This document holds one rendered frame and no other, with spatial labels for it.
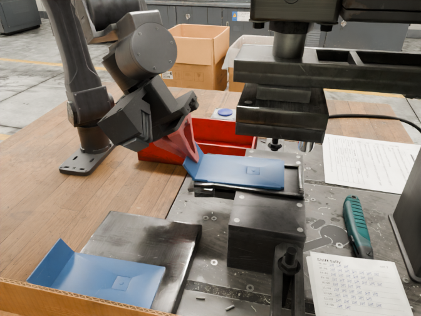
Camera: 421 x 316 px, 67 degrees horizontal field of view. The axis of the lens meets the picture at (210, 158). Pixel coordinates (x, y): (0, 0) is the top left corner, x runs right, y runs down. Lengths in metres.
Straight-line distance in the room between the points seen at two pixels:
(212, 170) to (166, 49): 0.21
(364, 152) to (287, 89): 0.46
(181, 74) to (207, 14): 2.37
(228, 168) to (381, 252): 0.27
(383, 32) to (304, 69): 4.65
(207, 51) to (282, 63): 2.35
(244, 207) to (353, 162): 0.37
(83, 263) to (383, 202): 0.52
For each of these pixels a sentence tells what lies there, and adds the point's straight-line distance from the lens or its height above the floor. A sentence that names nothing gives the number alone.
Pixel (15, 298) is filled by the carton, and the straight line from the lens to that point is 0.47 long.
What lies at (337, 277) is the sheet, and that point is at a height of 0.95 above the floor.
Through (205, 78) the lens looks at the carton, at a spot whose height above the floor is 0.40.
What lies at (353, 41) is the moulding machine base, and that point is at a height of 0.30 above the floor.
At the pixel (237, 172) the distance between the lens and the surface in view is 0.51.
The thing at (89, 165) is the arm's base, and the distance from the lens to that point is 0.72.
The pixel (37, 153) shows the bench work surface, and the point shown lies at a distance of 0.83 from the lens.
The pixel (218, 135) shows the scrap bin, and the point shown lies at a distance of 0.77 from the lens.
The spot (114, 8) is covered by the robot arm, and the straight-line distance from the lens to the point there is 0.47.
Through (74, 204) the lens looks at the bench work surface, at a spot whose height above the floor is 0.90.
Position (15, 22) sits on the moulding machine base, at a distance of 7.42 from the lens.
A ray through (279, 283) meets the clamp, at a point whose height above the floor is 0.97.
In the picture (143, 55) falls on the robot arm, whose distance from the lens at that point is 0.39.
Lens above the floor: 1.28
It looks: 32 degrees down
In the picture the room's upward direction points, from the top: straight up
